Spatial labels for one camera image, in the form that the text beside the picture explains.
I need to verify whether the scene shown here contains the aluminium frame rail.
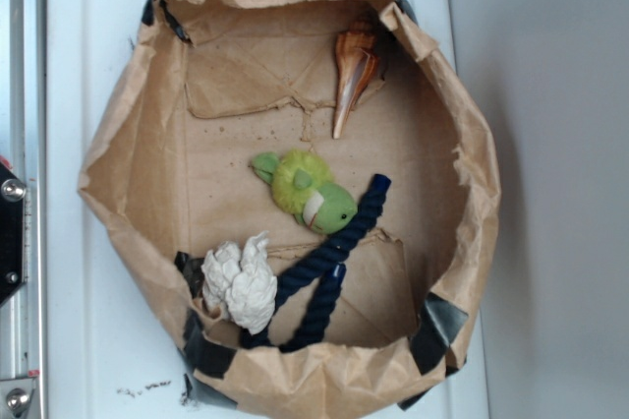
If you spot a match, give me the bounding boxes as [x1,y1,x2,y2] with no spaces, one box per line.
[1,0,46,418]

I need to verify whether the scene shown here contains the brown paper bag bin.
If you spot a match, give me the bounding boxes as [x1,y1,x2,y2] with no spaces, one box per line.
[79,0,501,418]

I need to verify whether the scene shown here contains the black metal bracket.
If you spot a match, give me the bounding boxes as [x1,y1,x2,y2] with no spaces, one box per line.
[0,156,28,307]

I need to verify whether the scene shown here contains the crumpled white paper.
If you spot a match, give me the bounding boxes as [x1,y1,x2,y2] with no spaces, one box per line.
[201,231,278,335]

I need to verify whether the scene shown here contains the green plush turtle toy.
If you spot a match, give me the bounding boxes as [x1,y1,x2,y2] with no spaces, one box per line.
[251,149,358,235]

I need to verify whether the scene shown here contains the orange spiral conch shell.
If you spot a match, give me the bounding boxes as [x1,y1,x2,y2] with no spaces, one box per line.
[332,14,379,140]

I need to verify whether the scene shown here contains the white plastic tray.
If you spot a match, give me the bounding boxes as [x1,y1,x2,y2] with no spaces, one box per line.
[46,0,489,418]

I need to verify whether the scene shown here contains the navy blue rope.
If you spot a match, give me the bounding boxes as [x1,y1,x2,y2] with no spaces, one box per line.
[239,173,393,353]

